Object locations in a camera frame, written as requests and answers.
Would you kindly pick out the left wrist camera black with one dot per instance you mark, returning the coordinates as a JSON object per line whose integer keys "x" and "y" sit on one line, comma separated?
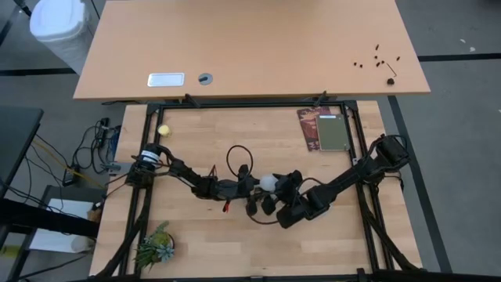
{"x": 229, "y": 188}

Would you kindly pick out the black frame clamp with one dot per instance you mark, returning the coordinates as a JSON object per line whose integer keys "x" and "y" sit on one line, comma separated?
{"x": 192, "y": 100}
{"x": 321, "y": 98}

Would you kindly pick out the black metal beam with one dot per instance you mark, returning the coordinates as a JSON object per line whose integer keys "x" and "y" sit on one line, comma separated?
{"x": 47, "y": 219}

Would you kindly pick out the white trash bin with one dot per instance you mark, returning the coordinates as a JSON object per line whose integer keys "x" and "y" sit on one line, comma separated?
{"x": 58, "y": 23}

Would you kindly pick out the white light bulb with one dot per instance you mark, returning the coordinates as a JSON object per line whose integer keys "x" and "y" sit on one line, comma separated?
{"x": 268, "y": 183}

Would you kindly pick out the black power strip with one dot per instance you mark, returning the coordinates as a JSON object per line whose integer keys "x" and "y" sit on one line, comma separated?
{"x": 103, "y": 131}

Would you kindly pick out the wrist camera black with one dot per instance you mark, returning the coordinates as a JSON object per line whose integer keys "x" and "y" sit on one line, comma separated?
{"x": 291, "y": 217}
{"x": 229, "y": 188}

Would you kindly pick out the light brown wooden desk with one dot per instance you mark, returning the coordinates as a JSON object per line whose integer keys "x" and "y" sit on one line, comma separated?
{"x": 254, "y": 47}

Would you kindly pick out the grey metal bracket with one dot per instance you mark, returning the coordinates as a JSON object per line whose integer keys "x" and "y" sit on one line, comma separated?
{"x": 117, "y": 168}

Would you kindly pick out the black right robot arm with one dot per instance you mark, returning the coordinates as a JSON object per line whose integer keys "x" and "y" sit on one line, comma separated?
{"x": 344, "y": 180}

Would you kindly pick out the black power brick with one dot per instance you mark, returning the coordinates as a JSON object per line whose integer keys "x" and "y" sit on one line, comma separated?
{"x": 69, "y": 178}

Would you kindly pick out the black allen key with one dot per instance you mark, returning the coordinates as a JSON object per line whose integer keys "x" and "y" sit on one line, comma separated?
{"x": 391, "y": 69}

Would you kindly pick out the grey floor cabinet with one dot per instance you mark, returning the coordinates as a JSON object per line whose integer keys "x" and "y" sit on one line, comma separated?
{"x": 62, "y": 207}

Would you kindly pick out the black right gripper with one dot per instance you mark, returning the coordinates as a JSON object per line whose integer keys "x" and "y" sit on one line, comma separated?
{"x": 289, "y": 192}

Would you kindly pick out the black side desk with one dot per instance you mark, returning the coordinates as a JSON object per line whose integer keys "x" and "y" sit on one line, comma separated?
{"x": 15, "y": 133}

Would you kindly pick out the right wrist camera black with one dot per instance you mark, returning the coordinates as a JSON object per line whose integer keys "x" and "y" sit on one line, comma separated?
{"x": 291, "y": 217}

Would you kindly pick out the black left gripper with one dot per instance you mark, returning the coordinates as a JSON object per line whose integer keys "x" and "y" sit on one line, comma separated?
{"x": 246, "y": 184}

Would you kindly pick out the silver rectangular desk plate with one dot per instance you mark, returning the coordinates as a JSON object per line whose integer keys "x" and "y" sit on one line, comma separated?
{"x": 166, "y": 80}

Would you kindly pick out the potted succulent plant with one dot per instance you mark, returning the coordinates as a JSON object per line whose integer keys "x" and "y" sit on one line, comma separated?
{"x": 158, "y": 246}

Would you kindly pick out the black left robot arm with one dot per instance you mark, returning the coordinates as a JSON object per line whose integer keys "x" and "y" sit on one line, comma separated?
{"x": 195, "y": 182}

